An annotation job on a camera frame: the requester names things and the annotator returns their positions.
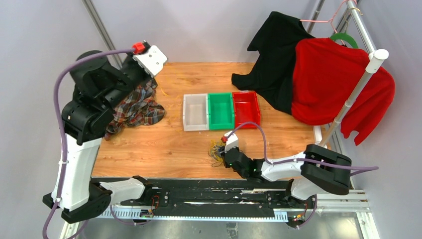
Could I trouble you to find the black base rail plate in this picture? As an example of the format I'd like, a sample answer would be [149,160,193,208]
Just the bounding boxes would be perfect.
[103,179,315,222]

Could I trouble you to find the green plastic bin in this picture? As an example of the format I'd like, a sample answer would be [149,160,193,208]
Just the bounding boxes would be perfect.
[208,92,234,130]

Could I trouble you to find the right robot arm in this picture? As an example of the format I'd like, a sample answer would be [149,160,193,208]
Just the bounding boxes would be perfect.
[222,144,352,208]

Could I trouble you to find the white clothes rack pole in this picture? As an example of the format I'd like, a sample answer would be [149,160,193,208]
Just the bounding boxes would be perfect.
[315,49,389,147]

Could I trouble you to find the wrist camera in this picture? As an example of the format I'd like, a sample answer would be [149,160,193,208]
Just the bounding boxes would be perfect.
[222,130,239,153]
[132,45,168,78]

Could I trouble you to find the white plastic bin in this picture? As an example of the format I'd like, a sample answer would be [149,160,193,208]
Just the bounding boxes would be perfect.
[183,94,210,131]

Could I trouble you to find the purple cable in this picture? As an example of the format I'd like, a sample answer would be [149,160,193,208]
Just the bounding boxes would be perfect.
[225,121,380,177]
[42,48,136,239]

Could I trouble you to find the red t-shirt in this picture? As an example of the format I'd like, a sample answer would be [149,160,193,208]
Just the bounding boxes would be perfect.
[291,38,395,145]

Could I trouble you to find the green hanger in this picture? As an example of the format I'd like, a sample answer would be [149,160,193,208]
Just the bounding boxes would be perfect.
[330,32,359,49]

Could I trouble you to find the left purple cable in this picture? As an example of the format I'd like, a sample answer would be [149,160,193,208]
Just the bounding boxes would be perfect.
[42,48,136,239]

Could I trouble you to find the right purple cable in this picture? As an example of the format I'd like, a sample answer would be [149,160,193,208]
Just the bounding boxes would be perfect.
[225,121,380,177]

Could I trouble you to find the plaid shirt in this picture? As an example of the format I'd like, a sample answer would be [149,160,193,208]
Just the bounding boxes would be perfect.
[104,79,166,140]

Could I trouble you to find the red plastic bin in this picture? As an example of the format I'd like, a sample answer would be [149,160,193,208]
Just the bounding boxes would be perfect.
[232,91,261,127]

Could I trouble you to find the pink hanger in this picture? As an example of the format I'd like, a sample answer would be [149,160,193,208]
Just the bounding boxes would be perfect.
[300,0,363,33]

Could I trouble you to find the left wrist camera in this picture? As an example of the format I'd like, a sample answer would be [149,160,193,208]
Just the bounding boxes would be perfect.
[132,45,168,78]

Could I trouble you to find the black t-shirt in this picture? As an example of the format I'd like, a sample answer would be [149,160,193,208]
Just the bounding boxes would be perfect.
[231,11,313,115]

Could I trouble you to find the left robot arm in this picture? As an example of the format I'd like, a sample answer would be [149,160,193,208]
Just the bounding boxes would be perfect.
[42,48,157,224]

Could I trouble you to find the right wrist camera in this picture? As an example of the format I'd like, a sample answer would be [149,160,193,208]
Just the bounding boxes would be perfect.
[222,130,239,153]

